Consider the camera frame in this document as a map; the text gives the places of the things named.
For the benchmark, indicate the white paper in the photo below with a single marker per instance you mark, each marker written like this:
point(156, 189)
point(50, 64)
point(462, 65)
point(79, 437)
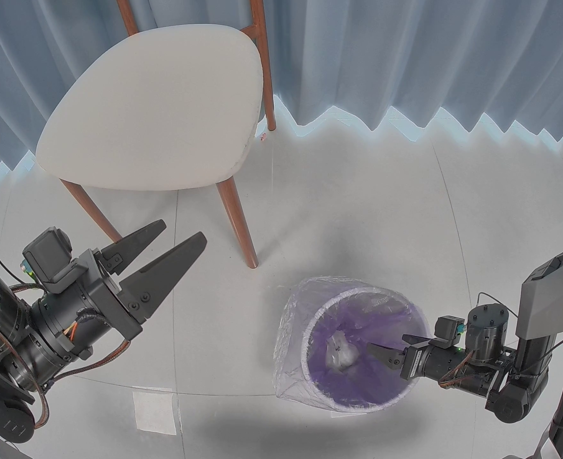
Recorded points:
point(342, 352)

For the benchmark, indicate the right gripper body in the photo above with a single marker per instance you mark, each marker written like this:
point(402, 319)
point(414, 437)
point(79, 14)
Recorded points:
point(441, 361)

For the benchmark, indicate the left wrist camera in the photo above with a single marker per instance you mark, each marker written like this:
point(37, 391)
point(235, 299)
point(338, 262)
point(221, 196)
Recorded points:
point(47, 254)

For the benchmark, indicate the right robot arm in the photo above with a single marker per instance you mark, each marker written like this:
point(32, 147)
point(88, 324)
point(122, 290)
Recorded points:
point(549, 313)

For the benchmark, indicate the pale blue curtain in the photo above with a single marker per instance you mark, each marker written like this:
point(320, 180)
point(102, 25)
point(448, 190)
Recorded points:
point(429, 41)

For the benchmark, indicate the white cushioned wooden chair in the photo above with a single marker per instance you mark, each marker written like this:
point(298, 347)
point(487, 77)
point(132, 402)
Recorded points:
point(157, 103)

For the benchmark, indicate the purple plastic bag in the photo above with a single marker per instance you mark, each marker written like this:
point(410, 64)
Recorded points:
point(348, 385)

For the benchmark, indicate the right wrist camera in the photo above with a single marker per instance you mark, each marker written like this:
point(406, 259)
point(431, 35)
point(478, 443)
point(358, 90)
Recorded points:
point(448, 330)

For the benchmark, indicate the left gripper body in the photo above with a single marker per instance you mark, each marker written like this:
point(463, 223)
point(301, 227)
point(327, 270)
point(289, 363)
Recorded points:
point(85, 318)

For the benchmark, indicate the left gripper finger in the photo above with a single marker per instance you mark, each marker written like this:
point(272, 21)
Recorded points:
point(162, 275)
point(133, 246)

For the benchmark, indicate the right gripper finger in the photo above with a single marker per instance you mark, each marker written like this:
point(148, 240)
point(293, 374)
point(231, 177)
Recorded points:
point(390, 357)

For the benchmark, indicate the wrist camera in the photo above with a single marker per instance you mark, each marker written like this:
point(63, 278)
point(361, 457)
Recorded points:
point(47, 254)
point(448, 330)

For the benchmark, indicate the white trash bin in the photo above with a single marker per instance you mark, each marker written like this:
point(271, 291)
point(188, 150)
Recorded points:
point(358, 405)

